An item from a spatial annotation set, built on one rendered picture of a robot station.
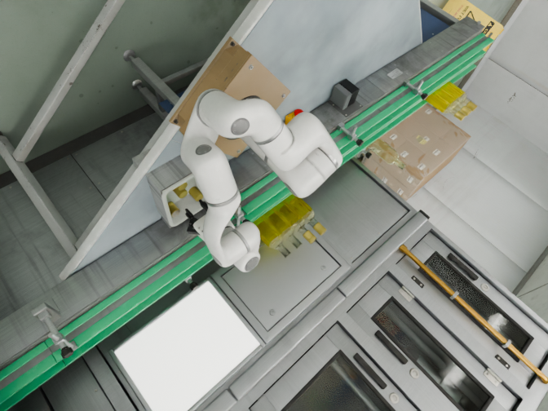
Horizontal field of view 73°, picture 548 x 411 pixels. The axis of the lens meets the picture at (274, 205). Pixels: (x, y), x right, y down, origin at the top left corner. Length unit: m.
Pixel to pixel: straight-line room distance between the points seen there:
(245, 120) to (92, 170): 1.18
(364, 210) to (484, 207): 4.65
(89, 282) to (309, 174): 0.81
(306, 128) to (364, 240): 0.88
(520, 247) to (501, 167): 1.41
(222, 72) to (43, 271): 1.06
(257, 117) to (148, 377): 0.98
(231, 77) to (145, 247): 0.67
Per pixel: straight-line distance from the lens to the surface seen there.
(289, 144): 0.91
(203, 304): 1.47
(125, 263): 1.37
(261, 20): 1.12
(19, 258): 1.76
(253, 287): 1.49
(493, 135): 7.43
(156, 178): 1.18
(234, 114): 0.78
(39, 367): 1.37
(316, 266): 1.56
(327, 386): 1.50
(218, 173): 0.84
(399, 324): 1.64
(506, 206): 6.57
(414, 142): 5.42
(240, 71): 1.01
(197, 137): 0.91
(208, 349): 1.43
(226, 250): 0.98
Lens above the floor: 1.43
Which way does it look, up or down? 19 degrees down
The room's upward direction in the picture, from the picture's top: 136 degrees clockwise
